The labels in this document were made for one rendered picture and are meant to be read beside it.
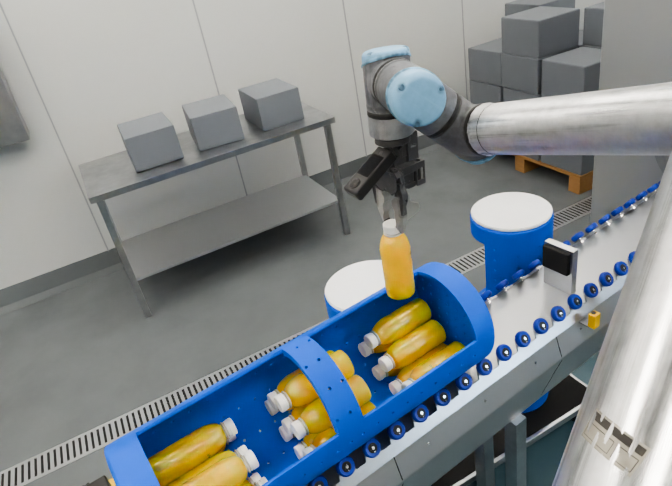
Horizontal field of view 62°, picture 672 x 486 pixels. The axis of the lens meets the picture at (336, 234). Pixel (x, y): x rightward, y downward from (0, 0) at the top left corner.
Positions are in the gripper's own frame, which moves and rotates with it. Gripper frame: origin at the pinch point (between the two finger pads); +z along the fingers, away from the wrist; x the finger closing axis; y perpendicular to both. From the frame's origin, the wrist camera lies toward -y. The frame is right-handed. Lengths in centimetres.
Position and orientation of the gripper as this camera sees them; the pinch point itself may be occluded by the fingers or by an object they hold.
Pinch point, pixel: (391, 225)
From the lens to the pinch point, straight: 120.0
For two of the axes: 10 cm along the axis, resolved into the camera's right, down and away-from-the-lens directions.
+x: -5.7, -3.5, 7.5
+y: 8.1, -3.8, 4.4
